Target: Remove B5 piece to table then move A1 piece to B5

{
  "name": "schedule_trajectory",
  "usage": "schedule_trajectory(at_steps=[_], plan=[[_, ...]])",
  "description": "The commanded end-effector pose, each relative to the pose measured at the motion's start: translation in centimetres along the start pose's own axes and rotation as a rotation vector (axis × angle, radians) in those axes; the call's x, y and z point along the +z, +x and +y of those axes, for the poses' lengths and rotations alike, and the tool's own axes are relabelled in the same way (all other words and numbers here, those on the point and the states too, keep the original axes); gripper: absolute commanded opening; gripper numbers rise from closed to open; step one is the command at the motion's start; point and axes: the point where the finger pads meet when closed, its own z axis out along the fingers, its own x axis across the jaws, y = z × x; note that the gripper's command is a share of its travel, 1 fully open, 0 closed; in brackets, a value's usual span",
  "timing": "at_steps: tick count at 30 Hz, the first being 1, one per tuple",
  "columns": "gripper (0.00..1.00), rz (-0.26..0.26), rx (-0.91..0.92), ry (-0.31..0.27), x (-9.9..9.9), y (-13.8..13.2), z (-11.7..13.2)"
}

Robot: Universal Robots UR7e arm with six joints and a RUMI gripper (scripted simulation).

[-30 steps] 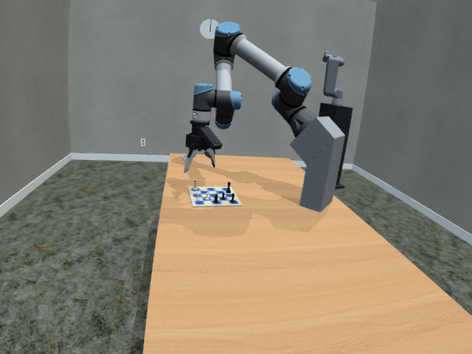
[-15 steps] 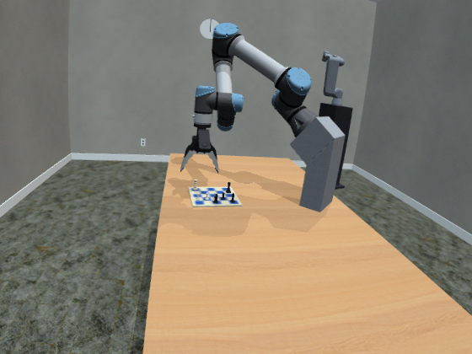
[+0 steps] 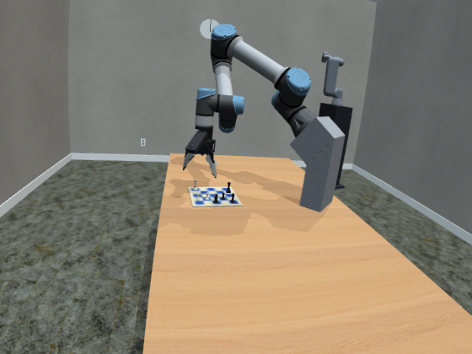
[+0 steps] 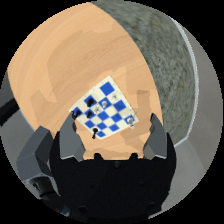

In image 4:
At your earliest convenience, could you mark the white pawn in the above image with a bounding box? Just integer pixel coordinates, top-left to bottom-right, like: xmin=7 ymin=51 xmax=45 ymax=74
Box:
xmin=111 ymin=94 xmax=117 ymax=101
xmin=102 ymin=101 xmax=107 ymax=108
xmin=94 ymin=107 xmax=99 ymax=114

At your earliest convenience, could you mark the blue and white chessboard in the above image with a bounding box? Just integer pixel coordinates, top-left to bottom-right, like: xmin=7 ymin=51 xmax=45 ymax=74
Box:
xmin=68 ymin=75 xmax=139 ymax=140

